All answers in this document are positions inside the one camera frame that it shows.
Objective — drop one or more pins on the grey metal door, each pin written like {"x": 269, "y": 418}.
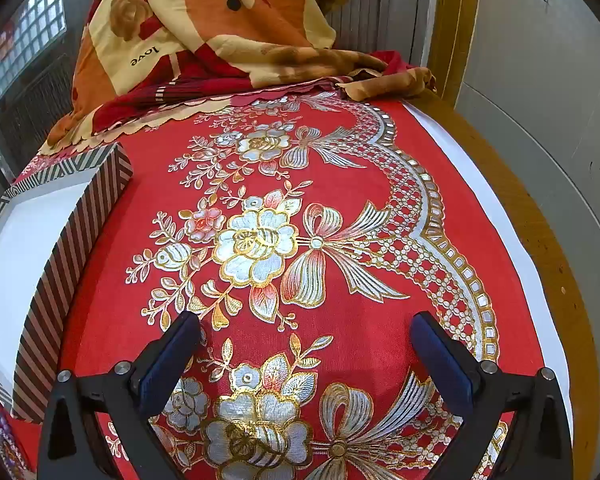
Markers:
{"x": 370, "y": 15}

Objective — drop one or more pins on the white table cover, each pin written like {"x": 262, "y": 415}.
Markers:
{"x": 480, "y": 160}

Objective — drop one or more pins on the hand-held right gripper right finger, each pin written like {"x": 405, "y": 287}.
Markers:
{"x": 440, "y": 360}

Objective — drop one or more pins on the red embroidered floral tablecloth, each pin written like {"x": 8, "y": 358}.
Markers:
{"x": 330, "y": 170}

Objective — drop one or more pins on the striped cardboard box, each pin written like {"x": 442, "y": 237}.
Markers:
{"x": 30, "y": 240}

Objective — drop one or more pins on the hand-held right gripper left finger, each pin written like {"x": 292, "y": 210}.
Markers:
{"x": 172, "y": 360}

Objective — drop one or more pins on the glass block window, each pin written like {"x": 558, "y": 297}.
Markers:
{"x": 40, "y": 15}

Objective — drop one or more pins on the orange and red printed blanket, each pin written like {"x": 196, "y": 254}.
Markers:
{"x": 180, "y": 35}

